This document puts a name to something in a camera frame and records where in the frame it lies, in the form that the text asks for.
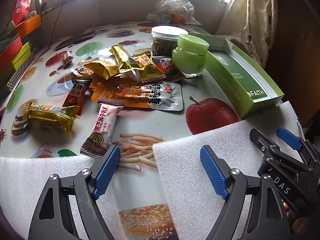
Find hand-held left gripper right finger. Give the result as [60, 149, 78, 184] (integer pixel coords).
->
[199, 145, 293, 240]

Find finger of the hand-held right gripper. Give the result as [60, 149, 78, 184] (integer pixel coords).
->
[250, 128, 279, 155]
[277, 126, 303, 151]

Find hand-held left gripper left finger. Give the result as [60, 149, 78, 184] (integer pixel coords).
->
[28, 145, 121, 240]

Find white nougat candy packet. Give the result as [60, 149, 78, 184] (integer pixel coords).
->
[80, 99, 125, 158]

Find green cardboard box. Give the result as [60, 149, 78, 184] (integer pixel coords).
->
[189, 32, 285, 119]

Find gold foil snack bar packet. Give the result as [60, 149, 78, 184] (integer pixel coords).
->
[24, 102, 80, 134]

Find yellow peanut crisp packet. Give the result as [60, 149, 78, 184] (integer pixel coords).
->
[84, 59, 120, 80]
[110, 45, 145, 74]

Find green glass jar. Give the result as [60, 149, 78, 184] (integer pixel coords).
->
[172, 34, 210, 78]

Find orange pastry packet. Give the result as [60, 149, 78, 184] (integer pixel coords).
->
[132, 52, 167, 83]

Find clear jar with white lid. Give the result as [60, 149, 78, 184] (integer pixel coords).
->
[151, 26, 189, 63]

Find white foam sheet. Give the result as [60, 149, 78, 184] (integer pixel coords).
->
[152, 100, 303, 240]
[0, 152, 125, 240]

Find dark red candy packet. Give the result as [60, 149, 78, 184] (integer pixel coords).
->
[152, 56, 185, 82]
[62, 79, 93, 110]

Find orange black snack packet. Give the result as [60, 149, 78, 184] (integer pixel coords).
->
[71, 65, 94, 77]

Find small red white candy packet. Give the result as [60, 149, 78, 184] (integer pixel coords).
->
[60, 51, 74, 68]

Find cream patterned curtain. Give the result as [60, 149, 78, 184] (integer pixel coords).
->
[216, 0, 278, 68]

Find black white striped box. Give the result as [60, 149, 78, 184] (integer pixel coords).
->
[0, 54, 34, 90]

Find black smartphone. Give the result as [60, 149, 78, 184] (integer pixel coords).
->
[54, 31, 97, 52]

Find yellow-green box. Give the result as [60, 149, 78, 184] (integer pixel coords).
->
[11, 42, 32, 70]

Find clear plastic bag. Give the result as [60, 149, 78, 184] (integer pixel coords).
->
[146, 0, 202, 26]

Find orange box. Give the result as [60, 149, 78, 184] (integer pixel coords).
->
[12, 14, 42, 39]

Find white charger plug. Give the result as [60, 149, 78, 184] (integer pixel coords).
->
[41, 2, 54, 14]

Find red bag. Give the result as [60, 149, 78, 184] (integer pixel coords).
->
[11, 0, 35, 27]

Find black cable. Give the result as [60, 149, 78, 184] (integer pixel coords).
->
[50, 4, 63, 46]

